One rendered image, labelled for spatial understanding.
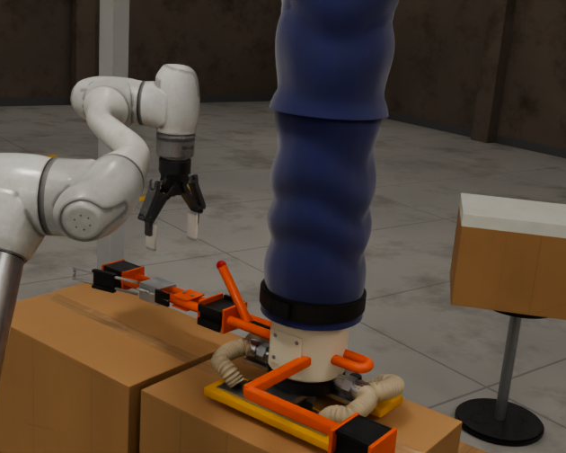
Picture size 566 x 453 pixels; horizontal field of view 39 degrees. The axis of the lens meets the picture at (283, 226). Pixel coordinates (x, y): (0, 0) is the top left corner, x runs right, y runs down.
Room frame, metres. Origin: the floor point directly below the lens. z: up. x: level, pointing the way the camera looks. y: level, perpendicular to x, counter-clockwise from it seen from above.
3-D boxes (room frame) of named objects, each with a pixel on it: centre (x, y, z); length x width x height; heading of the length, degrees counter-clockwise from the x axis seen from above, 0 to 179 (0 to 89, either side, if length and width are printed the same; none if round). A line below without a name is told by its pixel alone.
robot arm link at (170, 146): (1.85, 0.26, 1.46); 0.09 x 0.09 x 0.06
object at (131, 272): (1.96, 0.41, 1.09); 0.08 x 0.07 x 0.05; 54
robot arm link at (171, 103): (1.85, 0.28, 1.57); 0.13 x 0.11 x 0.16; 86
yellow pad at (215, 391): (1.53, -0.02, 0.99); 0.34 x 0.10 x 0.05; 54
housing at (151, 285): (1.88, 0.30, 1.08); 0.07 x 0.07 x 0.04; 54
